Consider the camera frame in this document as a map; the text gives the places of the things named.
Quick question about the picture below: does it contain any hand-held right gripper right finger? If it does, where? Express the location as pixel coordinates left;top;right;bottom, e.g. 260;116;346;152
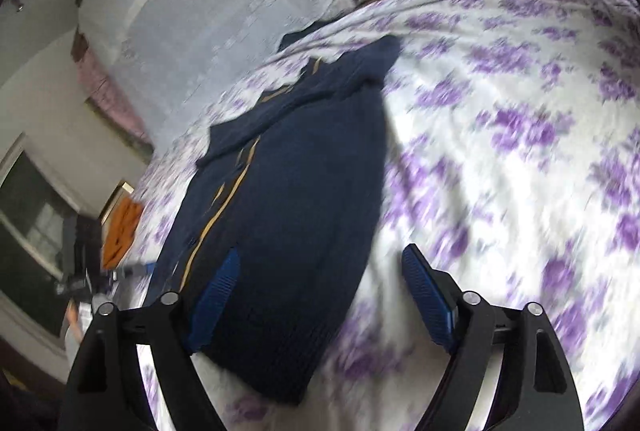
401;243;584;431

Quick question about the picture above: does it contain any wooden frame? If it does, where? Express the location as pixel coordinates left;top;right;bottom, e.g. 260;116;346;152
99;181;135;227

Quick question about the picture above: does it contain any purple floral bedsheet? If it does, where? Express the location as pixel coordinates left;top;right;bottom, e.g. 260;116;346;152
127;0;640;431

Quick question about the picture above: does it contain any pink patterned cloth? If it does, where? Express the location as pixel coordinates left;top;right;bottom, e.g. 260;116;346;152
72;28;153;149

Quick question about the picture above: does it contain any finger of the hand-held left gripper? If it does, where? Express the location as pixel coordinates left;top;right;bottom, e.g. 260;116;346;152
113;262;157;283

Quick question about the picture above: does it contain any navy knit cardigan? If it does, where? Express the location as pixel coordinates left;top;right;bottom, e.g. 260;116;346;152
145;34;403;407

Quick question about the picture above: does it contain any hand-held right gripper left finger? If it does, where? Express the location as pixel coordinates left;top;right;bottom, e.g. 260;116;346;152
59;248;242;431

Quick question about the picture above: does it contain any white framed window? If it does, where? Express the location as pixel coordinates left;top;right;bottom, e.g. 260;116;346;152
0;134;83;352

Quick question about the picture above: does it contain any orange cloth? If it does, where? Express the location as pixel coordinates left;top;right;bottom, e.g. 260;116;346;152
101;197;145;271

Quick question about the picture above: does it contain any dark cloth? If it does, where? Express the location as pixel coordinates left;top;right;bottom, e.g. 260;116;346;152
279;22;331;51

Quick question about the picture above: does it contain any person's left hand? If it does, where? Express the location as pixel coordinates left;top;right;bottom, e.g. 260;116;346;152
65;301;85;342

